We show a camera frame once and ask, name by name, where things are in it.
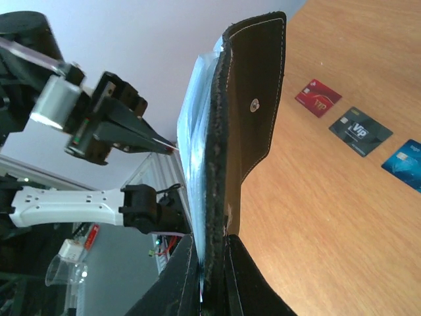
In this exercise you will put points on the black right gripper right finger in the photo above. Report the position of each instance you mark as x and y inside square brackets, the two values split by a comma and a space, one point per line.
[246, 292]

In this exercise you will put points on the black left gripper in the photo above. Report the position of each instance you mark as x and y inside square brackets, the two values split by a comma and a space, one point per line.
[113, 116]

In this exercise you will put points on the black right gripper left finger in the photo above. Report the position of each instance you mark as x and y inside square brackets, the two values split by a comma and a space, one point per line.
[176, 291]

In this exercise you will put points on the black leather card holder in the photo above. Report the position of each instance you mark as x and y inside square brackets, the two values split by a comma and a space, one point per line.
[225, 130]

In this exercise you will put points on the black credit card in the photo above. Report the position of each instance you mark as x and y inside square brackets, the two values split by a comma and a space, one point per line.
[359, 131]

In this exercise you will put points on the red credit card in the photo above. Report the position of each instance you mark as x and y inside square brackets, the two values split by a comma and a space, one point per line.
[317, 98]

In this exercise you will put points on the blue credit card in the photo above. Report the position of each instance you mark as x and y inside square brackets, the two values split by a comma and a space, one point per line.
[404, 164]

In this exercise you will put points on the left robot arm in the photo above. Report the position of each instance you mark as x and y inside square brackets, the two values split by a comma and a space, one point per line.
[39, 87]

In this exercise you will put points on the left circuit board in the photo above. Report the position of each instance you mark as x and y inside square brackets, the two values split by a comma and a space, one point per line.
[163, 246]

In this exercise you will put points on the clear plastic cup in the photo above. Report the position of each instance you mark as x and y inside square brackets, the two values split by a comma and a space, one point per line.
[63, 271]

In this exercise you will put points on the aluminium rail frame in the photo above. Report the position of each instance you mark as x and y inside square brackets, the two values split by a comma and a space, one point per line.
[164, 173]

